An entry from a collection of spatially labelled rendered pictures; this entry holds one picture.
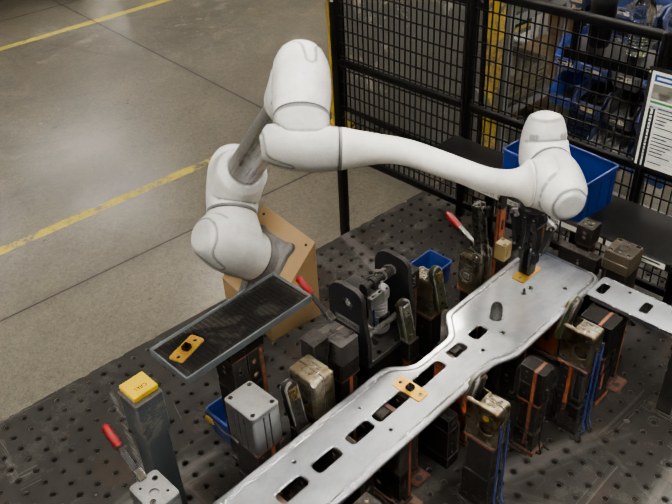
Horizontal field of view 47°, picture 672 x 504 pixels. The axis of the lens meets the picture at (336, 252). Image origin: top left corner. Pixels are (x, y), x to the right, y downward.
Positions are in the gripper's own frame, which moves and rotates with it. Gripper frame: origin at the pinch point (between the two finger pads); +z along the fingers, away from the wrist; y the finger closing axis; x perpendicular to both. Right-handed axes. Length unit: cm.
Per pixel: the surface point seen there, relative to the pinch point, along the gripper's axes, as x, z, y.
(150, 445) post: -98, 10, -31
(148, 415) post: -97, 1, -30
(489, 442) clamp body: -43, 17, 20
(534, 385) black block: -21.8, 16.1, 18.2
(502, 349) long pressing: -21.3, 11.0, 8.2
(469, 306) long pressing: -13.7, 11.0, -7.5
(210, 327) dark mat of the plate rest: -74, -5, -36
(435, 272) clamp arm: -18.4, 1.0, -15.4
